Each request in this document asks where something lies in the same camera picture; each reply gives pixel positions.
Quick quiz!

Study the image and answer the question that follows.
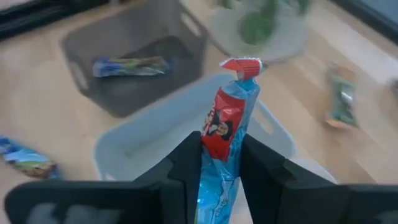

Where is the green yellow granola bar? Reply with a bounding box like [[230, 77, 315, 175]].
[[325, 63, 360, 130]]

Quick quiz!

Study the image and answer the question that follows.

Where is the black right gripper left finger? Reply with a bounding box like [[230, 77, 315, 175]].
[[4, 130, 205, 224]]

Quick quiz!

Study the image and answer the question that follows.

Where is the clear plastic bin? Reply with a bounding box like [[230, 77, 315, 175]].
[[207, 0, 312, 63]]

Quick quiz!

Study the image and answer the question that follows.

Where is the white plastic bin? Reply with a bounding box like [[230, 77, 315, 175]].
[[93, 73, 297, 183]]

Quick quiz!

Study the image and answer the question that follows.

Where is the blue red granola bar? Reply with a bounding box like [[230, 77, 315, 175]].
[[195, 57, 269, 224]]

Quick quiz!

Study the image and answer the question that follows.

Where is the grey translucent plastic bin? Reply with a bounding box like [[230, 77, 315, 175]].
[[60, 0, 210, 119]]

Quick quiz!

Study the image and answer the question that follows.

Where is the blue green granola bar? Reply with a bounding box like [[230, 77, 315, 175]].
[[92, 55, 172, 78], [0, 135, 62, 181]]

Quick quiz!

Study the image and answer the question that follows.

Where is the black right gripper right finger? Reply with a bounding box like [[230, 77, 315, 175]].
[[241, 133, 398, 224]]

